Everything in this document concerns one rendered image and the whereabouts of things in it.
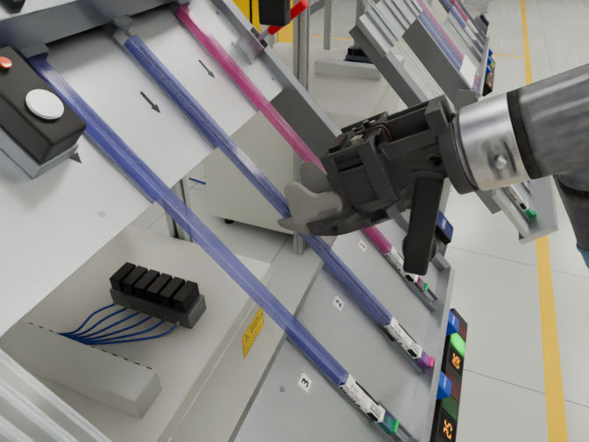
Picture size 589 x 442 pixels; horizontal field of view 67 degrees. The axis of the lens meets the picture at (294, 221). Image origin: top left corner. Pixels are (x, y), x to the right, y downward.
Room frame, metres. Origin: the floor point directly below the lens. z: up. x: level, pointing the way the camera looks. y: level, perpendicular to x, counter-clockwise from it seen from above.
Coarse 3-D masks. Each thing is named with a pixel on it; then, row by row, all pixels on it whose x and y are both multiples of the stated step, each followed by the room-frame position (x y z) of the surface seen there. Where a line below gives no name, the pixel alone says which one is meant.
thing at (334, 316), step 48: (336, 240) 0.43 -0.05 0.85; (336, 288) 0.37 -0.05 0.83; (384, 288) 0.42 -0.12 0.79; (432, 288) 0.48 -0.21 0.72; (288, 336) 0.29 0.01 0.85; (336, 336) 0.31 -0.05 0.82; (384, 336) 0.35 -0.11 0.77; (288, 384) 0.24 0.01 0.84; (336, 384) 0.27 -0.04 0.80; (384, 384) 0.30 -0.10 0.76; (240, 432) 0.19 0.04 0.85; (288, 432) 0.20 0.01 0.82; (336, 432) 0.22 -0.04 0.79; (384, 432) 0.24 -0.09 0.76
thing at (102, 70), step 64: (192, 0) 0.62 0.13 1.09; (64, 64) 0.40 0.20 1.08; (128, 64) 0.45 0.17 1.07; (192, 64) 0.52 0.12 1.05; (256, 64) 0.61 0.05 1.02; (128, 128) 0.38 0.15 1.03; (192, 128) 0.44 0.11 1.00; (0, 192) 0.26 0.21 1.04; (64, 192) 0.29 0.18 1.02; (128, 192) 0.32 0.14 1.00; (0, 256) 0.23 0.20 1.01; (64, 256) 0.25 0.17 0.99; (0, 320) 0.19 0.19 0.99
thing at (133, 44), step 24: (144, 48) 0.47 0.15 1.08; (168, 72) 0.46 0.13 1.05; (192, 96) 0.46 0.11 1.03; (216, 144) 0.43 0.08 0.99; (240, 168) 0.42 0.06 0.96; (264, 192) 0.41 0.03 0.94; (288, 216) 0.40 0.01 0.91; (312, 240) 0.39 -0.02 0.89; (336, 264) 0.38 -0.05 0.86; (360, 288) 0.37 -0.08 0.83; (384, 312) 0.36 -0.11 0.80
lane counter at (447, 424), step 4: (444, 416) 0.31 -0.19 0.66; (440, 420) 0.30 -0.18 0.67; (444, 420) 0.31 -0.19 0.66; (448, 420) 0.31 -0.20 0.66; (440, 424) 0.30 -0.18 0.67; (444, 424) 0.30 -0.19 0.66; (448, 424) 0.30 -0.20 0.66; (452, 424) 0.31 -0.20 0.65; (440, 428) 0.29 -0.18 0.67; (444, 428) 0.30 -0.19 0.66; (448, 428) 0.30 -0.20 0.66; (452, 428) 0.30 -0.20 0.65; (440, 432) 0.29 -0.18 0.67; (444, 432) 0.29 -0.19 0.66; (448, 432) 0.29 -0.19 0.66; (452, 432) 0.30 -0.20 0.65; (444, 436) 0.29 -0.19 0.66; (448, 436) 0.29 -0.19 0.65; (452, 436) 0.29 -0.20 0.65; (448, 440) 0.28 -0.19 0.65; (452, 440) 0.29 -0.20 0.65
